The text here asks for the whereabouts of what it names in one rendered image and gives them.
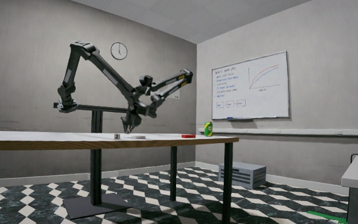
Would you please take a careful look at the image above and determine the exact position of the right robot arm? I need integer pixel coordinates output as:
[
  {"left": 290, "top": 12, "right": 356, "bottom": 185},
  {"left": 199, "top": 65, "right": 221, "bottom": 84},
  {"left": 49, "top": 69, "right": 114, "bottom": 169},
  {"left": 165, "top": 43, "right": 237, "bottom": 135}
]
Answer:
[{"left": 57, "top": 41, "right": 149, "bottom": 126}]

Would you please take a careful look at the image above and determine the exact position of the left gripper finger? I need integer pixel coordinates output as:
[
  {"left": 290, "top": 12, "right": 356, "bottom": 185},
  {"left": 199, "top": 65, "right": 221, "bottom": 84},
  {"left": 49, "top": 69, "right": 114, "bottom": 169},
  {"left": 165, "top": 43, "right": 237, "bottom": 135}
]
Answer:
[{"left": 145, "top": 87, "right": 151, "bottom": 96}]

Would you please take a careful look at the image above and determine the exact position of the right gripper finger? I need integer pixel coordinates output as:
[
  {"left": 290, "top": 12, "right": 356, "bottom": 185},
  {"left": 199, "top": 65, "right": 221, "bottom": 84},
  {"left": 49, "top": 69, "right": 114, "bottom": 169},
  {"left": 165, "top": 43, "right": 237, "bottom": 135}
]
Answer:
[
  {"left": 122, "top": 121, "right": 129, "bottom": 133},
  {"left": 129, "top": 125, "right": 135, "bottom": 132}
]

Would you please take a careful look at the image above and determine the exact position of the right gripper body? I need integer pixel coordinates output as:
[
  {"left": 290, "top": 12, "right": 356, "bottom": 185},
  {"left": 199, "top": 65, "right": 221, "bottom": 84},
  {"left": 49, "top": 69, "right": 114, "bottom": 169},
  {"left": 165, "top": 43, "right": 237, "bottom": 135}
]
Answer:
[{"left": 121, "top": 117, "right": 132, "bottom": 125}]

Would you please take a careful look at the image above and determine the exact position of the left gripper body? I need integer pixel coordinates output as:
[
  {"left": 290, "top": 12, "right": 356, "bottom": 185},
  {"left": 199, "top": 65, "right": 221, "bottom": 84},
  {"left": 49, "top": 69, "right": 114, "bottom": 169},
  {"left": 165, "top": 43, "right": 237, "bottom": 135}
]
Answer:
[{"left": 136, "top": 86, "right": 148, "bottom": 95}]

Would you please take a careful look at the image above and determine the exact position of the green and yellow drink can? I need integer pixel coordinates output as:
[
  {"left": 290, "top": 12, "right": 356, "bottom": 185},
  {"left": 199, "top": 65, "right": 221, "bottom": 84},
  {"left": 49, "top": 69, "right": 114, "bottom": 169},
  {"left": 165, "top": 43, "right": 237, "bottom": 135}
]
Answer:
[{"left": 204, "top": 122, "right": 213, "bottom": 137}]

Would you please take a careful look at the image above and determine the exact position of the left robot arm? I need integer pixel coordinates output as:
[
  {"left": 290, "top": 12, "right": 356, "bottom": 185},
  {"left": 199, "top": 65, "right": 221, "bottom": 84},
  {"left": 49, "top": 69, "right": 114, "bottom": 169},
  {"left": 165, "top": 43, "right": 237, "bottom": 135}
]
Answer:
[{"left": 138, "top": 68, "right": 193, "bottom": 116}]

